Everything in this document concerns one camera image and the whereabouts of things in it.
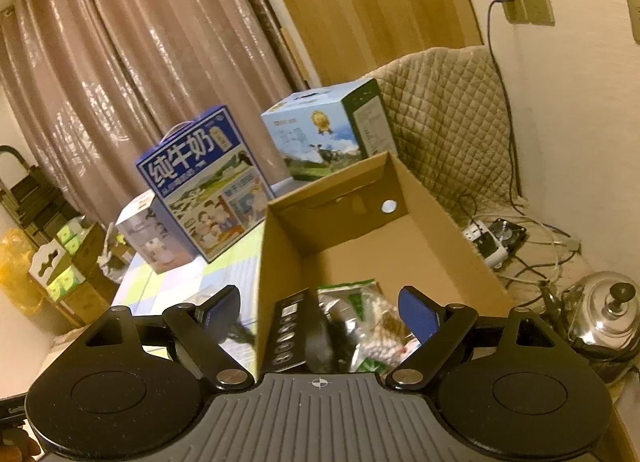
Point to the black shaver box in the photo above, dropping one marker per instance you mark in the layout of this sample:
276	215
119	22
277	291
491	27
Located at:
287	332

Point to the brown cardboard box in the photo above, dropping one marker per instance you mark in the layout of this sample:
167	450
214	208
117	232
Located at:
425	242

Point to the stack of green tissue packs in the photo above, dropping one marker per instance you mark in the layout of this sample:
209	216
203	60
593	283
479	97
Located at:
67	237

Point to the clear snack bag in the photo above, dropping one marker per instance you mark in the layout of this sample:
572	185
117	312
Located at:
350	299

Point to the stack of tissue boxes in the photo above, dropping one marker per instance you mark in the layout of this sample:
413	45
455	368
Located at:
87	287

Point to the yellow plastic bag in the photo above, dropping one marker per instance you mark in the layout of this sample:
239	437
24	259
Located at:
15	272

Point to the brown curtain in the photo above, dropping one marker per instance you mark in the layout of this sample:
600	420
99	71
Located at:
150	41

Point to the quilted beige chair cover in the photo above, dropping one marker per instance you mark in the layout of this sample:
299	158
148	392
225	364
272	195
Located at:
440	106

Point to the person's left hand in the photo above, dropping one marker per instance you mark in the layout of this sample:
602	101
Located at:
17	444

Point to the beige wall switch plate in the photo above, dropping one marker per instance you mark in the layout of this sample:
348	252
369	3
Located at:
634	16

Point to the grey plastic bag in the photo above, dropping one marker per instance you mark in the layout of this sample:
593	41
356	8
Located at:
114	264

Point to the stainless steel kettle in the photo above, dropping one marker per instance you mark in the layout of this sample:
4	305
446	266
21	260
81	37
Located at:
600	307

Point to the white power strip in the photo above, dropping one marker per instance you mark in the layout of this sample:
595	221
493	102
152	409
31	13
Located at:
490	247

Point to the black cooling fan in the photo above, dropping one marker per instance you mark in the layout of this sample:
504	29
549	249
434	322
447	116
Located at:
510	232

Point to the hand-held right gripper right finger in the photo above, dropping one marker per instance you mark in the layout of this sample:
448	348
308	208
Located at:
415	312

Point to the cotton swab bag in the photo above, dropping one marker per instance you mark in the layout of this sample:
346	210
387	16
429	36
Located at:
382	337

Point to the white humidifier box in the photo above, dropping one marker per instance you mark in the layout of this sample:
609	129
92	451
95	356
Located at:
150	237

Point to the beige wall socket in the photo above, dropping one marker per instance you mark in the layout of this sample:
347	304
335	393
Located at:
514	6
540	4

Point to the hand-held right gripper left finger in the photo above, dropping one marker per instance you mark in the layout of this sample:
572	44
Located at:
225	307

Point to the light blue milk carton box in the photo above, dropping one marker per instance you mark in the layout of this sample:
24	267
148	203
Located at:
320	131

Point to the black folding rack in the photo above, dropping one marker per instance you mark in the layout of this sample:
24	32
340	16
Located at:
30	192

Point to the dark blue milk carton box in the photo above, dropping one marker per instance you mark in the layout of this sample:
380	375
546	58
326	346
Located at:
200	181

